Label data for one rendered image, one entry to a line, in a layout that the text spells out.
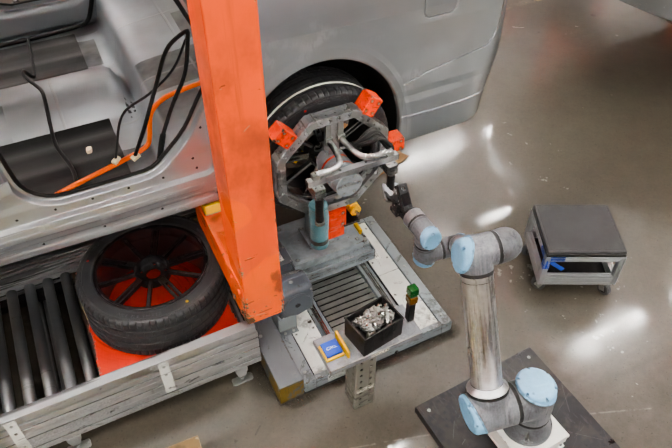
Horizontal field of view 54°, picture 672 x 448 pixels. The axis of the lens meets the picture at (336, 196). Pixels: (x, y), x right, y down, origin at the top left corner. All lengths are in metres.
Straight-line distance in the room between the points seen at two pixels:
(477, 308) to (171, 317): 1.29
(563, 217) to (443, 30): 1.21
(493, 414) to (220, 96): 1.43
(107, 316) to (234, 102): 1.27
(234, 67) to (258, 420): 1.73
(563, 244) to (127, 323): 2.08
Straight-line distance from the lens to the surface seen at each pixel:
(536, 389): 2.55
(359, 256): 3.51
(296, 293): 3.05
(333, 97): 2.85
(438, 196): 4.10
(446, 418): 2.84
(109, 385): 2.94
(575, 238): 3.54
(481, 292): 2.29
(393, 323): 2.73
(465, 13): 3.07
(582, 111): 5.05
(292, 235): 3.52
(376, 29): 2.83
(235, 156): 2.17
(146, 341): 3.00
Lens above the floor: 2.76
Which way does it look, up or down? 43 degrees down
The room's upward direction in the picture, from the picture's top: straight up
